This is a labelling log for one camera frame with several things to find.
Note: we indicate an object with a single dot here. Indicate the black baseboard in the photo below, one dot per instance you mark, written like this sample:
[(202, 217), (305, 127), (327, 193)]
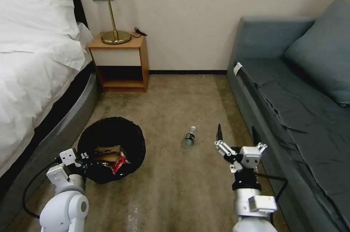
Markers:
[(188, 72)]

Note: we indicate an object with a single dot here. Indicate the clear plastic bottle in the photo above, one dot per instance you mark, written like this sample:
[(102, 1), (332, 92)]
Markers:
[(189, 137)]

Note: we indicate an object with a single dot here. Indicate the grey bed base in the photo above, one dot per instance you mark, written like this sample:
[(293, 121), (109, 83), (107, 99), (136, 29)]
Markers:
[(54, 139)]

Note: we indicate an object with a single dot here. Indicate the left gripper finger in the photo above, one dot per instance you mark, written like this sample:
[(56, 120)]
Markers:
[(84, 155)]

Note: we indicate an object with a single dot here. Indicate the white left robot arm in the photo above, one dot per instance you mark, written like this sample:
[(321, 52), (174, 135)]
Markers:
[(64, 210)]

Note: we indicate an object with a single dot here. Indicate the wooden nightstand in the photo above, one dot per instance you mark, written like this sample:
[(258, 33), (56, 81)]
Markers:
[(120, 57)]

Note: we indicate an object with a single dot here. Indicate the grey-blue cushion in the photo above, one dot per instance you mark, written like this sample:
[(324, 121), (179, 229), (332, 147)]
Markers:
[(322, 60)]

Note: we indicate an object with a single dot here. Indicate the white pillow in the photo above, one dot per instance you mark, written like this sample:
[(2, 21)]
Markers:
[(32, 8)]

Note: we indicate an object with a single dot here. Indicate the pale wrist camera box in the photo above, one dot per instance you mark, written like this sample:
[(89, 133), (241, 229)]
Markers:
[(67, 156), (251, 156)]

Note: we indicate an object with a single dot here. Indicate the white bed sheet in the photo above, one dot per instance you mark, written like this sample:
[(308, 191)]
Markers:
[(30, 84)]

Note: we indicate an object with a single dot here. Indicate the grey-blue sofa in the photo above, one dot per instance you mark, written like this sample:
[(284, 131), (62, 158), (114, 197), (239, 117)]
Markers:
[(300, 139)]

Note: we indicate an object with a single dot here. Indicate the white sofa tag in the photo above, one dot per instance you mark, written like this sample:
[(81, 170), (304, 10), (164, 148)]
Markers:
[(238, 68)]

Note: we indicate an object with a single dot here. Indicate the brown cardboard scrap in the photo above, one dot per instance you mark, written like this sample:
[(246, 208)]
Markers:
[(108, 152)]

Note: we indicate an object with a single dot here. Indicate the brass table lamp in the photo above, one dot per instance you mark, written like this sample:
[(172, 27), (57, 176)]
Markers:
[(112, 13)]

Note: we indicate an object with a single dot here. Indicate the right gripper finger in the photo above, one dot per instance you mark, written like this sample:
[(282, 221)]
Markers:
[(223, 147), (261, 148)]

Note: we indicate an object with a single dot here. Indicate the red snack wrapper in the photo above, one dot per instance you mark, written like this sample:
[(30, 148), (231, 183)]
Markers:
[(118, 164)]

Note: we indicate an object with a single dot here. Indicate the black trash bin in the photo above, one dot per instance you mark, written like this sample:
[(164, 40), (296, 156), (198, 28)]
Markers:
[(131, 139)]

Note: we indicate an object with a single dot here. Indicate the black headboard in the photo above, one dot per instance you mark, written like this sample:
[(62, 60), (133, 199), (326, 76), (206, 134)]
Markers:
[(79, 2)]

